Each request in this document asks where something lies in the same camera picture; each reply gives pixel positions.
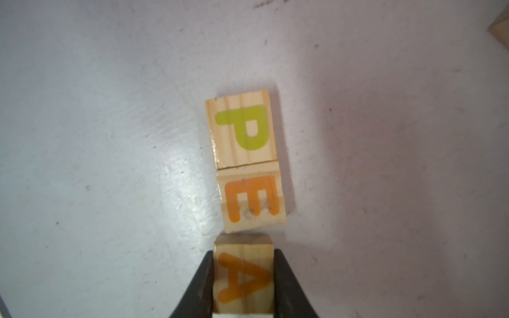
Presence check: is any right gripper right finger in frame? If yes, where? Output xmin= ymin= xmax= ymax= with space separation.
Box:
xmin=274 ymin=249 xmax=319 ymax=318

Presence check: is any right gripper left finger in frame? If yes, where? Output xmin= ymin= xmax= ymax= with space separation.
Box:
xmin=169 ymin=250 xmax=214 ymax=318

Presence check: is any wooden block orange A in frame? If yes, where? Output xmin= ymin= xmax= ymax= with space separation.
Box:
xmin=213 ymin=233 xmax=274 ymax=314

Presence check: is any wooden block orange E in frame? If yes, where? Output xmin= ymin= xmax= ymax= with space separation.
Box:
xmin=216 ymin=161 xmax=286 ymax=233

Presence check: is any wooden block green P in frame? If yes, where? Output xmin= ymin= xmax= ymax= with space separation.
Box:
xmin=205 ymin=90 xmax=277 ymax=170

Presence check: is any green block number 2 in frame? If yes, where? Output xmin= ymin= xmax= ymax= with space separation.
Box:
xmin=488 ymin=7 xmax=509 ymax=48

